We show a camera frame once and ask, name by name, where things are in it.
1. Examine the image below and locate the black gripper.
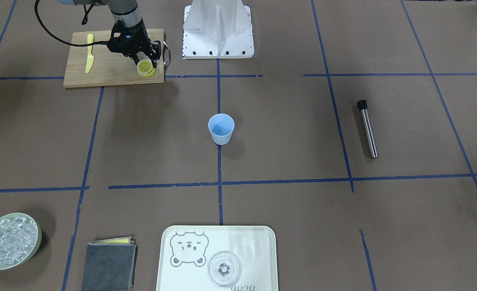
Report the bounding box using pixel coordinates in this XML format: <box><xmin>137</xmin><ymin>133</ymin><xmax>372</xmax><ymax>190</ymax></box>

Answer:
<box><xmin>107</xmin><ymin>22</ymin><xmax>161</xmax><ymax>68</ymax></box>

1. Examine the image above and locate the steel muddler black tip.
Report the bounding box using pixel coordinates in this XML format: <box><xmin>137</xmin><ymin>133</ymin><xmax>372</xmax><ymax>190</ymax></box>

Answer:
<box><xmin>356</xmin><ymin>100</ymin><xmax>378</xmax><ymax>159</ymax></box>

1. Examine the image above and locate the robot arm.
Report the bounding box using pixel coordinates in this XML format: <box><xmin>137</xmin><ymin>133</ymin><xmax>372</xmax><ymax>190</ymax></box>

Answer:
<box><xmin>59</xmin><ymin>0</ymin><xmax>162</xmax><ymax>68</ymax></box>

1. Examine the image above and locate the lemon slice stack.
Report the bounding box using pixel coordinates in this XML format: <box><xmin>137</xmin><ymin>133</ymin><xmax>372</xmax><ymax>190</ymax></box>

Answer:
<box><xmin>136</xmin><ymin>58</ymin><xmax>156</xmax><ymax>77</ymax></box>

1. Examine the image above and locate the light blue paper cup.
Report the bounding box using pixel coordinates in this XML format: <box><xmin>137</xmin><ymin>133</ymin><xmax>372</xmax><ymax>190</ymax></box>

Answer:
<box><xmin>208</xmin><ymin>114</ymin><xmax>235</xmax><ymax>146</ymax></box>

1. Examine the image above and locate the bamboo cutting board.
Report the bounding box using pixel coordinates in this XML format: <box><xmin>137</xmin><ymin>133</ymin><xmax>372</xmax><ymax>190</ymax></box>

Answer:
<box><xmin>63</xmin><ymin>45</ymin><xmax>165</xmax><ymax>89</ymax></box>

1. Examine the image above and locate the yellow plastic knife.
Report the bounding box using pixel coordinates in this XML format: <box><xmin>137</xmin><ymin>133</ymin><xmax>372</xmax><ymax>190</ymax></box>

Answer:
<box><xmin>84</xmin><ymin>34</ymin><xmax>95</xmax><ymax>74</ymax></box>

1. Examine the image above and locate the cream bear tray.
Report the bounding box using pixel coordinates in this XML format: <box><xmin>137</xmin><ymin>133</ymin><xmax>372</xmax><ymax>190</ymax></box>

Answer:
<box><xmin>156</xmin><ymin>225</ymin><xmax>279</xmax><ymax>291</ymax></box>

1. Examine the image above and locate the grey folded cloth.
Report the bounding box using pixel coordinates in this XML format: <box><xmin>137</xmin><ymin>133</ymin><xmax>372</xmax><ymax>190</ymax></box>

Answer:
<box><xmin>81</xmin><ymin>236</ymin><xmax>137</xmax><ymax>291</ymax></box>

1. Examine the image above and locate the clear wine glass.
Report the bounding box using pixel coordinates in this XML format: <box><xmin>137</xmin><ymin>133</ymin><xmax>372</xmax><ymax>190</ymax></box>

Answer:
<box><xmin>207</xmin><ymin>251</ymin><xmax>242</xmax><ymax>288</ymax></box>

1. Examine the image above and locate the green bowl with ice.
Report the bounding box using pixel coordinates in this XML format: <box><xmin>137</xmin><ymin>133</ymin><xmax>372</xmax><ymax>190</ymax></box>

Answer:
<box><xmin>0</xmin><ymin>213</ymin><xmax>42</xmax><ymax>270</ymax></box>

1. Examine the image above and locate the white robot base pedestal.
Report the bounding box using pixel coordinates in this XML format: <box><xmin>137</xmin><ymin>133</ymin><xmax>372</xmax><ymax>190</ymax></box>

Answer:
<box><xmin>182</xmin><ymin>0</ymin><xmax>255</xmax><ymax>59</ymax></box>

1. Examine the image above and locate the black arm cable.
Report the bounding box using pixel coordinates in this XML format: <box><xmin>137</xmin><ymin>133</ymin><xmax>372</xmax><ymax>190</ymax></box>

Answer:
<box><xmin>35</xmin><ymin>0</ymin><xmax>113</xmax><ymax>47</ymax></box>

